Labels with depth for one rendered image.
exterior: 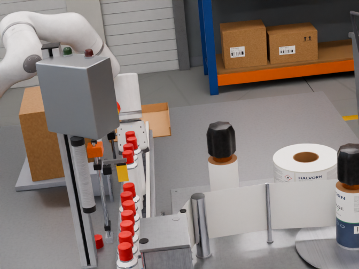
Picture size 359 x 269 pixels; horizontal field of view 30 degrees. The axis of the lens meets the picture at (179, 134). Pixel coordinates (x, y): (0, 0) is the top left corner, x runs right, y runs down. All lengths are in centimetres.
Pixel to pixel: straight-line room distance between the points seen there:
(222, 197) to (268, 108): 121
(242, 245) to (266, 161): 64
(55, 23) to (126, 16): 423
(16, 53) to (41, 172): 69
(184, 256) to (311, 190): 53
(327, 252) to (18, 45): 103
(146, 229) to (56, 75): 45
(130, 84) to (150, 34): 402
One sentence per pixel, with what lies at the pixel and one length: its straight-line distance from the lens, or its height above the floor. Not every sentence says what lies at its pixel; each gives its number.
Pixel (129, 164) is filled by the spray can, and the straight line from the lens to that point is 208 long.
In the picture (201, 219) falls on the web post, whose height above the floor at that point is 101.
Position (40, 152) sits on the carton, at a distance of 250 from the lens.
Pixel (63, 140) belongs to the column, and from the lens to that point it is 183.
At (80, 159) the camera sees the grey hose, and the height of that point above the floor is 123.
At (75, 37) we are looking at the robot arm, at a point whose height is 145.
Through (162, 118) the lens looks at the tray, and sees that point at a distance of 298.
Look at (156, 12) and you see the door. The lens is 623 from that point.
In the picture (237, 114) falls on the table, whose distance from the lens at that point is 296.
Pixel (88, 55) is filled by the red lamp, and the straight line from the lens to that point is 168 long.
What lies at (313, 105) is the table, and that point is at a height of 83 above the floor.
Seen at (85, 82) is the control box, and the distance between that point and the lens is 163.
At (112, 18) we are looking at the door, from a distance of 625.
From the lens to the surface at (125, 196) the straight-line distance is 182.
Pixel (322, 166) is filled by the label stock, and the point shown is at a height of 102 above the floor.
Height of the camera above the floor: 193
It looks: 23 degrees down
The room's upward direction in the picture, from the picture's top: 6 degrees counter-clockwise
